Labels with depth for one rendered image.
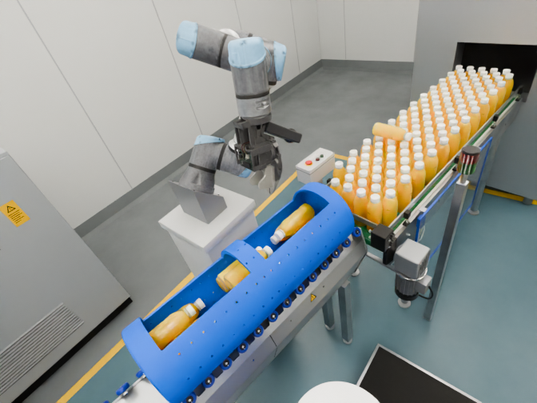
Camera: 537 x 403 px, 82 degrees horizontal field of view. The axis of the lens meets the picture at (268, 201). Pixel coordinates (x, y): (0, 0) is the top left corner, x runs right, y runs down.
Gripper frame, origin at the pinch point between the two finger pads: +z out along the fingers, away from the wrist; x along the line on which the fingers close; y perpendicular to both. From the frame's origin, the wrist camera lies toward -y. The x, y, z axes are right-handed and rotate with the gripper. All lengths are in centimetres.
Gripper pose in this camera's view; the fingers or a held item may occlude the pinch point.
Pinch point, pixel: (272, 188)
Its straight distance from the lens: 81.7
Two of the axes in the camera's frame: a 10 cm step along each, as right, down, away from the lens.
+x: 6.2, 3.4, -7.1
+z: 1.2, 8.5, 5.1
